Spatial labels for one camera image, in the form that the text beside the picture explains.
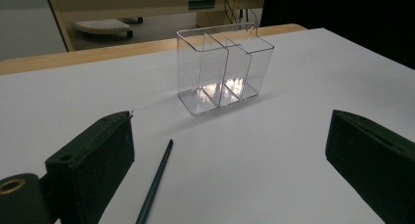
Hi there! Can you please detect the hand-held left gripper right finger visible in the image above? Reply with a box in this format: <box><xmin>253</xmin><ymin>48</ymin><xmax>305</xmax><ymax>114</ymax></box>
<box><xmin>324</xmin><ymin>109</ymin><xmax>415</xmax><ymax>224</ymax></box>

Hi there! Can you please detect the bundle of hanging cables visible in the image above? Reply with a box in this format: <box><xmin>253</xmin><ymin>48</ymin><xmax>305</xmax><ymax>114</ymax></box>
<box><xmin>222</xmin><ymin>0</ymin><xmax>259</xmax><ymax>26</ymax></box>

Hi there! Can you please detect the wooden table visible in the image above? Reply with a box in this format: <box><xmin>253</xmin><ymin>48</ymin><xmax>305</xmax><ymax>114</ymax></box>
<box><xmin>0</xmin><ymin>22</ymin><xmax>308</xmax><ymax>76</ymax></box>

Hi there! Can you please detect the black curtain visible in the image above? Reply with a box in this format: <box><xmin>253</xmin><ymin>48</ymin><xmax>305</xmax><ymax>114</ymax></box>
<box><xmin>259</xmin><ymin>0</ymin><xmax>415</xmax><ymax>70</ymax></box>

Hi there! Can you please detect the beige wooden desk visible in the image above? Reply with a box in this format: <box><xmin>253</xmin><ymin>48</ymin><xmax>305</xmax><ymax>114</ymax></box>
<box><xmin>43</xmin><ymin>0</ymin><xmax>267</xmax><ymax>52</ymax></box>

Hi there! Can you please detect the dark pen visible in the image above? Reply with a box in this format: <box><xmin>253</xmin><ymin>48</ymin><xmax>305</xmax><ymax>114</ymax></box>
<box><xmin>135</xmin><ymin>138</ymin><xmax>174</xmax><ymax>224</ymax></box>

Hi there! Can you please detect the teal desk label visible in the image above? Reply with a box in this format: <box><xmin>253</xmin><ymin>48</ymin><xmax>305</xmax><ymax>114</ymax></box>
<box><xmin>187</xmin><ymin>0</ymin><xmax>217</xmax><ymax>11</ymax></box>

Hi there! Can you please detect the clear acrylic organizer box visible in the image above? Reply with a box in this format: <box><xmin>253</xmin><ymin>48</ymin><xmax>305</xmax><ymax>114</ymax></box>
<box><xmin>176</xmin><ymin>22</ymin><xmax>275</xmax><ymax>116</ymax></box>

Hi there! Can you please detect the white table sheet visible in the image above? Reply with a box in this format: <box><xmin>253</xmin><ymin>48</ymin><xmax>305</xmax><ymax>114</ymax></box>
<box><xmin>0</xmin><ymin>27</ymin><xmax>415</xmax><ymax>224</ymax></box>

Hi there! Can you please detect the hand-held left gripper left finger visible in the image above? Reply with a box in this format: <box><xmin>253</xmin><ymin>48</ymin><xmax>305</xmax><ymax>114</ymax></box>
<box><xmin>44</xmin><ymin>110</ymin><xmax>136</xmax><ymax>224</ymax></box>

